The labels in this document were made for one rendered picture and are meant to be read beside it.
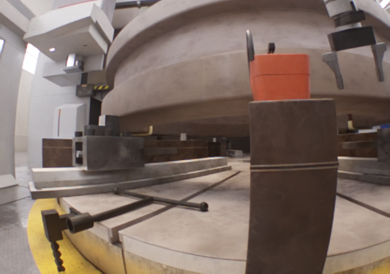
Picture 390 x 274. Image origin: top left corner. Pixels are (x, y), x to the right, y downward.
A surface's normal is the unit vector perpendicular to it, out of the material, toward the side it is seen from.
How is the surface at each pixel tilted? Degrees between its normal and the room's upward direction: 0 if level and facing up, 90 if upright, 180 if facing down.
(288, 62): 97
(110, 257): 90
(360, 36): 113
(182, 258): 90
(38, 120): 90
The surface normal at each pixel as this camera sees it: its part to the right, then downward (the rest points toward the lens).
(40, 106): 0.07, -0.08
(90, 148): 0.77, -0.07
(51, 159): 0.47, -0.08
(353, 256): -0.22, -0.08
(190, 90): -0.47, -0.07
